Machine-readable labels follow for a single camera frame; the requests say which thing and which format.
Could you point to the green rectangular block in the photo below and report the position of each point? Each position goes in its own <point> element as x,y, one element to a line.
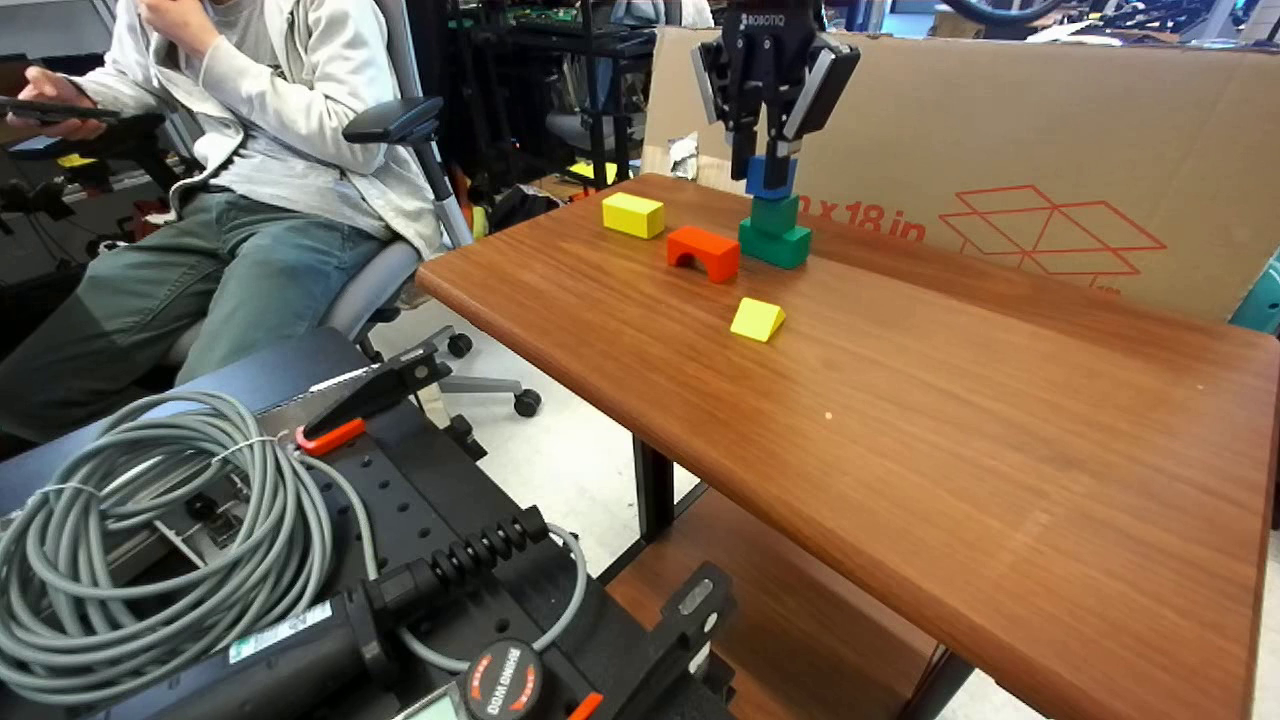
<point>781,248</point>

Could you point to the black mounting base plate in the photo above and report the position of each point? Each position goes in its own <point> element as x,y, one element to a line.
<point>174,562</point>

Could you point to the orange arch block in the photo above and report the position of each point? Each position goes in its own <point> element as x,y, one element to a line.
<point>702,248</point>

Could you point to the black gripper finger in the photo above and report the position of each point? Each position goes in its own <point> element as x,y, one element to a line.
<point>740,121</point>
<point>786,127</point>

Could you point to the green square block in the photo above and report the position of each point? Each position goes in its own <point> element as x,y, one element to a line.
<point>775,215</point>

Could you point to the yellow rectangular block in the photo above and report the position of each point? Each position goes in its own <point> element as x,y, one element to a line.
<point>633,215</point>

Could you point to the black emergency stop button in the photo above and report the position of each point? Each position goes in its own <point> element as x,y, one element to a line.
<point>507,681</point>

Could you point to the blue cube block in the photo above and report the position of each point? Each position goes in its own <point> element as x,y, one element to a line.
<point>769,178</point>

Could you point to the left orange black clamp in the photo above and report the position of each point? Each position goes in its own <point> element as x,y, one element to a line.
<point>337,411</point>

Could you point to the grey office chair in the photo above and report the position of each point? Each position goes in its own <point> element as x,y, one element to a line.
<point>385,282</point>

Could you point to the yellow triangular block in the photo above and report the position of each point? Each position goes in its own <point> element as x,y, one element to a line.
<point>757,320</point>

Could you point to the wooden table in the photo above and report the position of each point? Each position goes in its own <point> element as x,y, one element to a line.
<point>1063,489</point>

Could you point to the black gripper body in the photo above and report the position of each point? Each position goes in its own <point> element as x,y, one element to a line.
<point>786,51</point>

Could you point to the seated person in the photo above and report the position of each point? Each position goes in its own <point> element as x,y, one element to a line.
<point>263,237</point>

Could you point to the cardboard box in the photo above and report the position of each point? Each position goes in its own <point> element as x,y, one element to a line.
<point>1144,172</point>

